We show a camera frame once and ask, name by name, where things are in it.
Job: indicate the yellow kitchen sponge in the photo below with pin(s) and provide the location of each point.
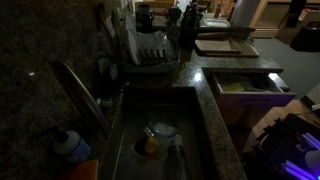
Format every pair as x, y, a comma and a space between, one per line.
233, 87

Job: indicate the steel kitchen sink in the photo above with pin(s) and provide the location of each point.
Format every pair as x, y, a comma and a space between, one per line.
133, 163

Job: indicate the white open drawer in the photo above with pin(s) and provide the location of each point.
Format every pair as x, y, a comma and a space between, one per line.
253, 98

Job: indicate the orange sponge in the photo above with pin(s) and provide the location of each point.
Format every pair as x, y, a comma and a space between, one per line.
83, 170

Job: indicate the white dish rack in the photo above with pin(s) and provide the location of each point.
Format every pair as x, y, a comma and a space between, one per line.
156, 63

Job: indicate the round container teal lid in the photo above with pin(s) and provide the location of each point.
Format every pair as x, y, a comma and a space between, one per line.
163, 128

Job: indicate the dark utensil cup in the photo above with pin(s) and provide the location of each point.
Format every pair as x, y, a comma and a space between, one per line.
108, 78

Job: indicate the black knife block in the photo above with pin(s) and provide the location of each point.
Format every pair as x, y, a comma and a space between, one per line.
190, 26

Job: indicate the dark bottle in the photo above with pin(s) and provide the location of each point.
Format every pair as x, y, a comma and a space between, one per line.
176, 160

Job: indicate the light wooden cutting board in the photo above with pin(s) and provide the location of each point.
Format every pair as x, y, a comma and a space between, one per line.
216, 46

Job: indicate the dark glass jar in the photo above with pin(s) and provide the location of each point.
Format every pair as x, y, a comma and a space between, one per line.
145, 18

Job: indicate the curved chrome faucet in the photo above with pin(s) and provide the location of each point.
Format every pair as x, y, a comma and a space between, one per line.
83, 95

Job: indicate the wooden base cabinet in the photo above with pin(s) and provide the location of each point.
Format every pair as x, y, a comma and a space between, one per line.
236, 116

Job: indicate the long wooden spoon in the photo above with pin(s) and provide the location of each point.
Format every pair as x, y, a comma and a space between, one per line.
105, 25

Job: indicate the clear glass tray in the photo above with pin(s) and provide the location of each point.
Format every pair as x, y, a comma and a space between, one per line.
216, 23

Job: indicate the large brown cutting board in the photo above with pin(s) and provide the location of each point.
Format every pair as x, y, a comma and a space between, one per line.
248, 50

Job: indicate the white blue soap bottle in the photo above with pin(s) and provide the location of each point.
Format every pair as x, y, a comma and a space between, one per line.
72, 146

